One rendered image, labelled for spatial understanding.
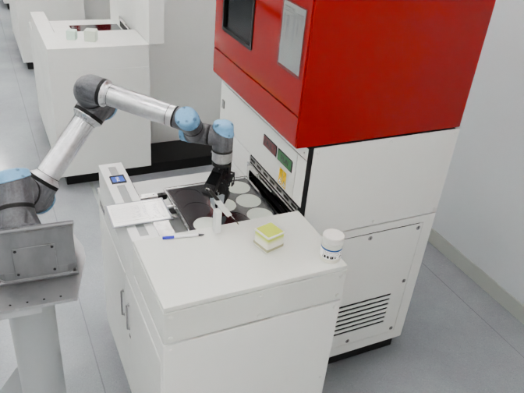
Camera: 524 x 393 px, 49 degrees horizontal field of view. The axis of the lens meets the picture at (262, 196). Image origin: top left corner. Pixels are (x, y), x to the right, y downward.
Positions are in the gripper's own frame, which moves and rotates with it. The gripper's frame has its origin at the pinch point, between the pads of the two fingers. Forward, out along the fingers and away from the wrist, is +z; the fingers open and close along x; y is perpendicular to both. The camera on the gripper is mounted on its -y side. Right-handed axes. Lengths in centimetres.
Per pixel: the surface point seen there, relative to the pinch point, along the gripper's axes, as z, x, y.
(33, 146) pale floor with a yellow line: 91, 219, 140
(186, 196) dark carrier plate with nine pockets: 1.3, 15.2, 4.4
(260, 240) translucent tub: -9.0, -26.5, -22.6
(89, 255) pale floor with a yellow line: 91, 101, 49
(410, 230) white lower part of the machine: 16, -70, 49
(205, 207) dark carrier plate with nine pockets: 1.4, 5.5, 1.4
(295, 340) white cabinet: 23, -45, -28
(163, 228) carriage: 3.3, 13.4, -16.9
